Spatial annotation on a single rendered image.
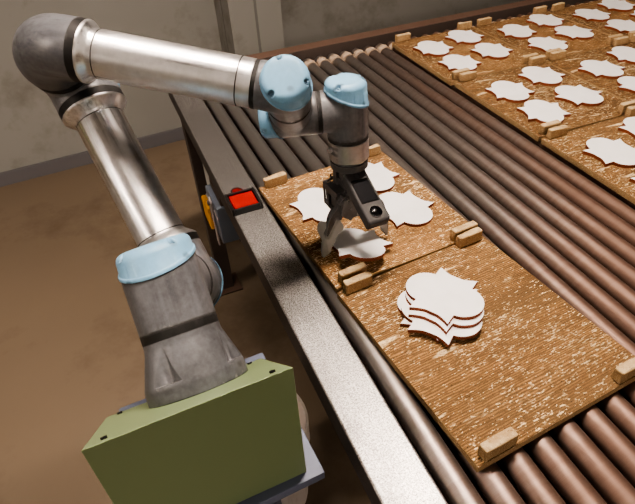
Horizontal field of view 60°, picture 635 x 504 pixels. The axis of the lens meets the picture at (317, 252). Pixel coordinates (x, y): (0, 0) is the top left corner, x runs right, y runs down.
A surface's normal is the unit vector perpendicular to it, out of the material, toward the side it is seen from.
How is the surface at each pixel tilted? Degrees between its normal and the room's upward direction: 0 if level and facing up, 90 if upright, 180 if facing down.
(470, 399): 0
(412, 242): 0
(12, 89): 90
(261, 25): 90
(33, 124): 90
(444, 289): 0
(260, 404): 90
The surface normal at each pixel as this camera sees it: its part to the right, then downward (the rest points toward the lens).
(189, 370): 0.07, -0.40
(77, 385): -0.05, -0.77
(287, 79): 0.00, -0.05
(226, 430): 0.41, 0.57
